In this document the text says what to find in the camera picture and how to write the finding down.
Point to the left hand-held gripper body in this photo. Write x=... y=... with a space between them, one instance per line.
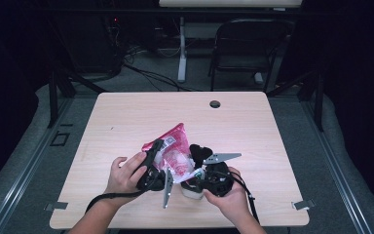
x=152 y=182

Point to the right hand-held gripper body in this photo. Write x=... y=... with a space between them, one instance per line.
x=219 y=180

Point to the red and white plastic bag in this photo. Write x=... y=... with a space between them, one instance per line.
x=177 y=152

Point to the person's right hand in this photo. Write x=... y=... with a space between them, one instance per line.
x=233 y=204

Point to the person's left hand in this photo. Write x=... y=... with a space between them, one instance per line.
x=123 y=182

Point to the white desk leg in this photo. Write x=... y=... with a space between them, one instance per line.
x=182 y=58

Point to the black metal stand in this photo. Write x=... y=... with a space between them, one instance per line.
x=318 y=100
x=53 y=97

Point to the black folding chair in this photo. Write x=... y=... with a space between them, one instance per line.
x=250 y=45

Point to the grey metal table bracket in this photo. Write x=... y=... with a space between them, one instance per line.
x=303 y=204
x=56 y=206

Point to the grey metal floor rail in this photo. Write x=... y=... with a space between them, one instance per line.
x=29 y=169
x=334 y=169

